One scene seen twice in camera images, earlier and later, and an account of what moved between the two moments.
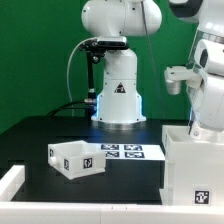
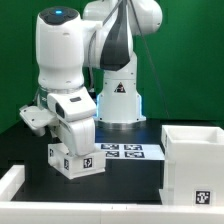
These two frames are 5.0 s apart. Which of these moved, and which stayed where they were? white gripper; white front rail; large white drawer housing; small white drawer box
Moved: white gripper
Stayed: small white drawer box; white front rail; large white drawer housing
